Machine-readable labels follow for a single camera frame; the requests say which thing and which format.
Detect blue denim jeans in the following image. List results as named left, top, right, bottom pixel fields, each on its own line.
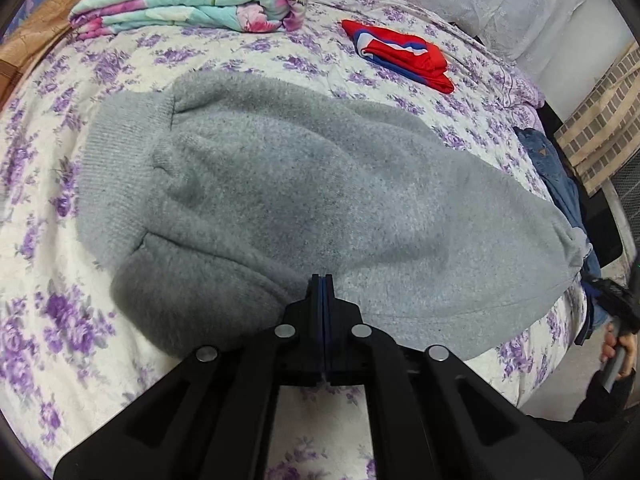
left=514, top=127, right=608, bottom=341

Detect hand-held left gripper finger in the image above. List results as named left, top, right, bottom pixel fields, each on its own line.
left=325, top=273, right=585, bottom=480
left=53, top=273, right=327, bottom=480

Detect person's right forearm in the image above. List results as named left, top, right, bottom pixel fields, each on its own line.
left=525, top=369, right=635, bottom=480

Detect person's right hand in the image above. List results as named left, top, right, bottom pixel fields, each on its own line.
left=600, top=324, right=638, bottom=382

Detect purple floral bed sheet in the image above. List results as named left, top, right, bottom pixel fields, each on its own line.
left=0, top=0, right=588, bottom=480

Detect brick pattern panel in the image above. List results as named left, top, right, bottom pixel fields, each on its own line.
left=554, top=42, right=640, bottom=197

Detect grey fleece sweater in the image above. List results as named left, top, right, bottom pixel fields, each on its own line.
left=75, top=71, right=590, bottom=362

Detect red and blue folded garment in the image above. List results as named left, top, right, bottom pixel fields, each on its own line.
left=341, top=19, right=456, bottom=95

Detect orange brown blanket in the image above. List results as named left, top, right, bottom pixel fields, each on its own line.
left=0, top=0, right=103, bottom=111

